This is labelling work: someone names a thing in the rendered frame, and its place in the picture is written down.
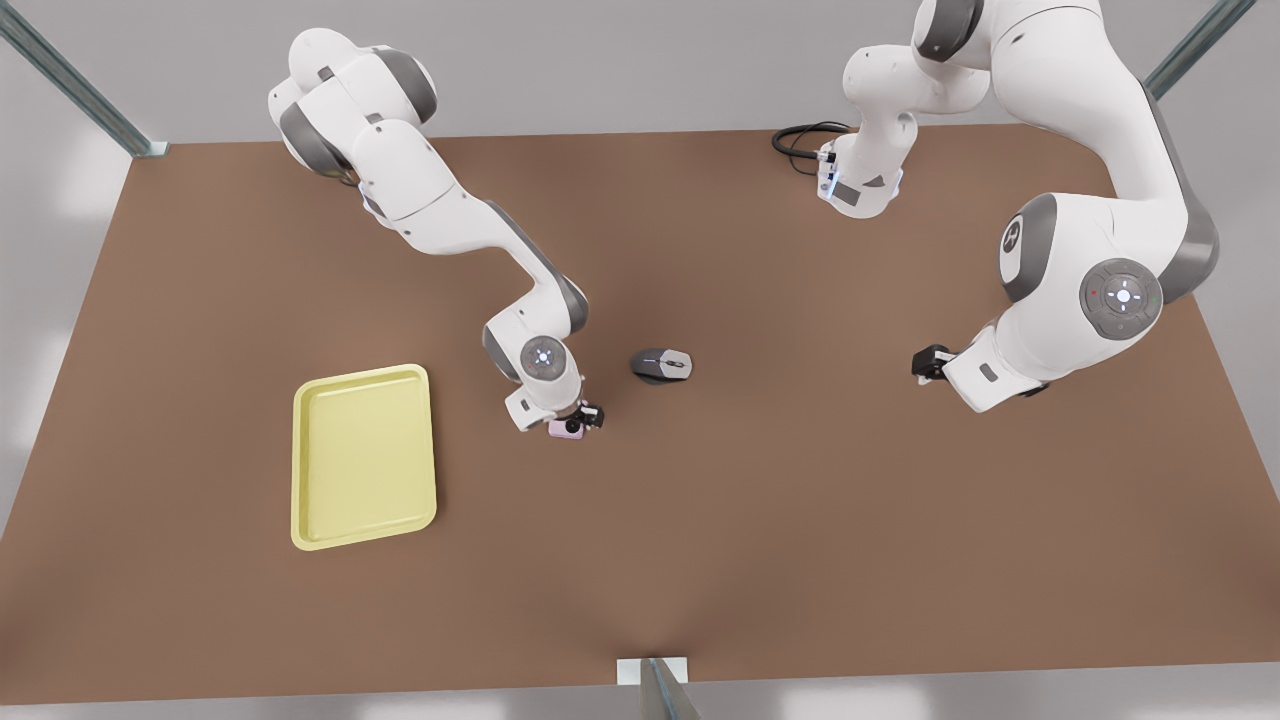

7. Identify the grey computer mouse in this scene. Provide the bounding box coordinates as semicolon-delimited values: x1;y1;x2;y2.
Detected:
630;347;694;386

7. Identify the yellow rectangular tray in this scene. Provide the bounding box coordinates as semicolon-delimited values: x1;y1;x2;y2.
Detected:
290;363;439;552

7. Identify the black cable loop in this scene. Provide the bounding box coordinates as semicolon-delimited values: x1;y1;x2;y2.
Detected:
771;121;853;178

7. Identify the silver frame post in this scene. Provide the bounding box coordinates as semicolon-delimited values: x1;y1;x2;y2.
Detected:
0;8;170;159
1143;0;1257;99
616;656;703;720

